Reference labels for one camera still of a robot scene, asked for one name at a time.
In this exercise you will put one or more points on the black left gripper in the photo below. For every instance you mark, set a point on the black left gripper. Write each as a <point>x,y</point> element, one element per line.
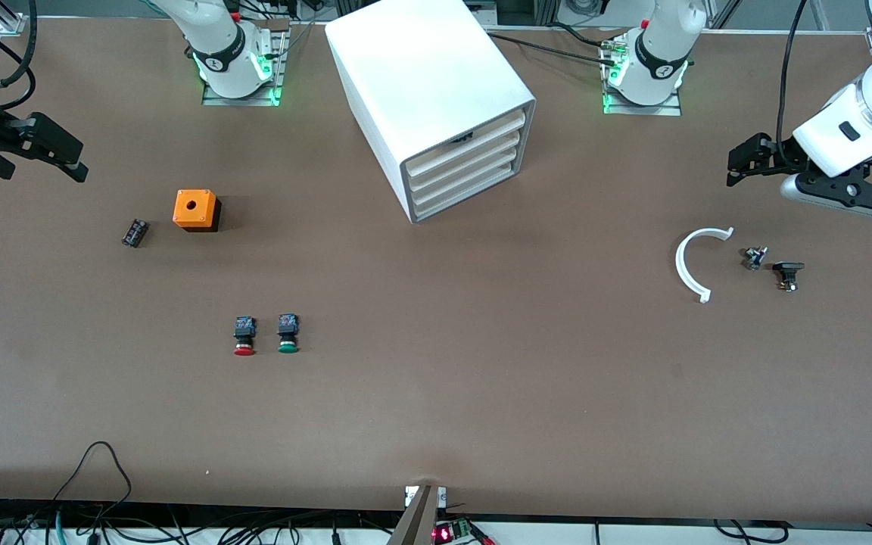
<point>774,154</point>

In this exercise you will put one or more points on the red push button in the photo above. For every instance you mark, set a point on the red push button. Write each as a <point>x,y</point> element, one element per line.
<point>244,337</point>

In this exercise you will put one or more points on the cream drawer with dark notch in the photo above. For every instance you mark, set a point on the cream drawer with dark notch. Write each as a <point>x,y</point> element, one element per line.
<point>443,172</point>

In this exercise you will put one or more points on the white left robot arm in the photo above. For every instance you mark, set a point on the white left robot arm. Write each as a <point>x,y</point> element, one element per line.
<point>860,113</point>

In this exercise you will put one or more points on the orange button box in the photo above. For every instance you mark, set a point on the orange button box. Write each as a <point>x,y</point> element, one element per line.
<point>194,206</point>

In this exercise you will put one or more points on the green push button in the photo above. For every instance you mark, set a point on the green push button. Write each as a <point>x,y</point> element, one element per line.
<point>288,334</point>

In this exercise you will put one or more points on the plain cream drawer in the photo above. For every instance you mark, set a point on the plain cream drawer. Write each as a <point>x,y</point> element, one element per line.
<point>443,185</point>
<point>443,198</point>

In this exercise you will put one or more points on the white drawer cabinet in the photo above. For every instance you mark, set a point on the white drawer cabinet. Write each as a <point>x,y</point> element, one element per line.
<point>421,68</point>

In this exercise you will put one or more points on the small grey metal part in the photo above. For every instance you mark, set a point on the small grey metal part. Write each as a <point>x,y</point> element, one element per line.
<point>754,258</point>

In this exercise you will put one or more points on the small black terminal block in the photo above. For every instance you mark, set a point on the small black terminal block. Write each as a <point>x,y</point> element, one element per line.
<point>135,232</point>

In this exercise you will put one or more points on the white curved plastic clip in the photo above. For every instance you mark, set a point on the white curved plastic clip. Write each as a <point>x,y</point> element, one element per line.
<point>680,265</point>

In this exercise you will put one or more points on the circuit board with red light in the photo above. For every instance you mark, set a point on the circuit board with red light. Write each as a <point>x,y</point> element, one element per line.
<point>451,532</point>

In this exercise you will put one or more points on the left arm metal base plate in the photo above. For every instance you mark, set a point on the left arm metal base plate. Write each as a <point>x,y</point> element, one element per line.
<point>663,110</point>

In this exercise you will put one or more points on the small black switch part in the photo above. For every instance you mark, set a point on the small black switch part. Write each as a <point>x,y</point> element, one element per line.
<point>788,271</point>

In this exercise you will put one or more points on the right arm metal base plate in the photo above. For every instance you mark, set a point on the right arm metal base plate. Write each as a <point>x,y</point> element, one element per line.
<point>239,101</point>

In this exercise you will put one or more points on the grey wedge camera mount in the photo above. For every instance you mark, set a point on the grey wedge camera mount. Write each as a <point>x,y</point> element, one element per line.
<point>417,522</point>

